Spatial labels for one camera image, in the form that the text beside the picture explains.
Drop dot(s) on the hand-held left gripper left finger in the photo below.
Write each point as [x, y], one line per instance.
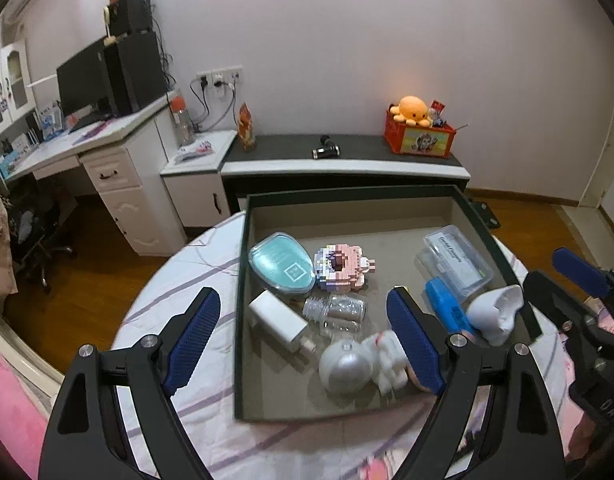
[197, 335]

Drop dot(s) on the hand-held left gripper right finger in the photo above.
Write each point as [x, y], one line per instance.
[414, 340]

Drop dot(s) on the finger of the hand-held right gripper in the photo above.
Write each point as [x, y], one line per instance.
[552, 295]
[579, 270]

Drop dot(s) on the teal brush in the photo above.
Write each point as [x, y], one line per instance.
[282, 262]

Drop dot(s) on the dark green storage box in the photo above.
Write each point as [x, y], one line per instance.
[387, 230]

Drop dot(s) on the white cat figurine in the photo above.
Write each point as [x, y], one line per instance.
[384, 355]

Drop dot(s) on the blue marker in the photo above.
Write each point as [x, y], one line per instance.
[444, 305]

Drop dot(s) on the pink printed cloth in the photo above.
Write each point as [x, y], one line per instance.
[574, 430]

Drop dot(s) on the white curved plastic object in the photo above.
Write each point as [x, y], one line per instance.
[492, 310]

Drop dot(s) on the silver ball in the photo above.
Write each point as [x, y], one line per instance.
[344, 365]

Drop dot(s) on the clear glass bottle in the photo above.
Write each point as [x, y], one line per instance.
[339, 312]

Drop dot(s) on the white charger block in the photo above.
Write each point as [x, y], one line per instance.
[277, 322]

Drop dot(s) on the clear plastic case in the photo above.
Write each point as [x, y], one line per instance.
[457, 260]

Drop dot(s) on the pink building block figure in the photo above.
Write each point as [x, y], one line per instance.
[339, 267]

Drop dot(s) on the white nightstand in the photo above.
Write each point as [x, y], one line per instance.
[197, 195]

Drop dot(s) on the white desk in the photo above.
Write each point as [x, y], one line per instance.
[122, 195]

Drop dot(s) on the printed pamphlet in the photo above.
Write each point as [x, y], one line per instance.
[197, 149]

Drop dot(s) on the low cabinet with dark top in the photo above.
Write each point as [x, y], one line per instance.
[362, 152]

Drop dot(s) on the black office chair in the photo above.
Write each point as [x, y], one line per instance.
[32, 230]

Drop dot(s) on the pink bedding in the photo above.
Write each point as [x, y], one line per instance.
[12, 410]

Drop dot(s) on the red printed crate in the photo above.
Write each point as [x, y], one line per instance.
[422, 140]

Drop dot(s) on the black cylindrical device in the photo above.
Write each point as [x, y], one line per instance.
[326, 149]

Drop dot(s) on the plastic bottle with orange cap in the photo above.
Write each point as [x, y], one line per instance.
[182, 122]

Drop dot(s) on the orange snack bag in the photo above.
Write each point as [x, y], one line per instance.
[246, 127]

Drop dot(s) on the red white small packet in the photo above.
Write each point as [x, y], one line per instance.
[437, 109]

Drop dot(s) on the orange octopus plush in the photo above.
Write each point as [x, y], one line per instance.
[412, 107]

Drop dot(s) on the purple book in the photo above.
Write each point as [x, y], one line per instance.
[87, 127]

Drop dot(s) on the blue white boxes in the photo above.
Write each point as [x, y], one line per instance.
[49, 120]

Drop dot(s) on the black computer tower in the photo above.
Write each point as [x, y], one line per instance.
[134, 72]

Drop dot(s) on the black computer monitor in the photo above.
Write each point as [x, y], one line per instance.
[82, 82]

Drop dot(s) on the cream coloured small object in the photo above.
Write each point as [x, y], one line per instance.
[108, 25]

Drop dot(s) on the black speaker box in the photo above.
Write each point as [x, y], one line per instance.
[132, 12]

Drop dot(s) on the white door frame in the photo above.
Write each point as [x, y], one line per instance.
[594, 170]

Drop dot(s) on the black metal bracket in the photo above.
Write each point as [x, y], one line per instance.
[484, 212]

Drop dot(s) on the white bed frame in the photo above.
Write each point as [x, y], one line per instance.
[7, 332]

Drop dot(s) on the white wall outlet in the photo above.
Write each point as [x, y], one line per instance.
[219, 76]

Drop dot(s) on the white wall cabinet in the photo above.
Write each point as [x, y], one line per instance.
[12, 80]

